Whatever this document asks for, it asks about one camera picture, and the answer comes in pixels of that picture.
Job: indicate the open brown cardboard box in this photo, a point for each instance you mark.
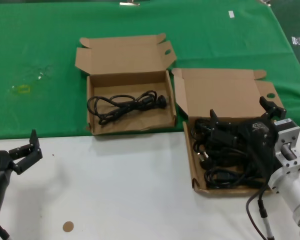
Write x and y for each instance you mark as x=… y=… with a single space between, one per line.
x=220 y=92
x=125 y=57

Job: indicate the round cardboard disc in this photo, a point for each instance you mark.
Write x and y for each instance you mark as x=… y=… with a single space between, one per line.
x=68 y=226

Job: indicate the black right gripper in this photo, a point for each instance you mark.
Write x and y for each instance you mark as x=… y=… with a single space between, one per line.
x=257 y=132

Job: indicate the small white label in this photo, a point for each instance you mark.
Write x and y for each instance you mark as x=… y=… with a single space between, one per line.
x=230 y=14

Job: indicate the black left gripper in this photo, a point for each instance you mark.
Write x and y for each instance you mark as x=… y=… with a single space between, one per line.
x=0 y=161

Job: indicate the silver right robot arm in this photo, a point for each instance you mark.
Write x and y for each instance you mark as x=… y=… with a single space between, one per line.
x=293 y=185

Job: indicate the green table cloth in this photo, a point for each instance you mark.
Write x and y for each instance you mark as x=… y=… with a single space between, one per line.
x=40 y=50

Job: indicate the metal table clip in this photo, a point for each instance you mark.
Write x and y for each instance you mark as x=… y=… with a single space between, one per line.
x=264 y=1
x=130 y=3

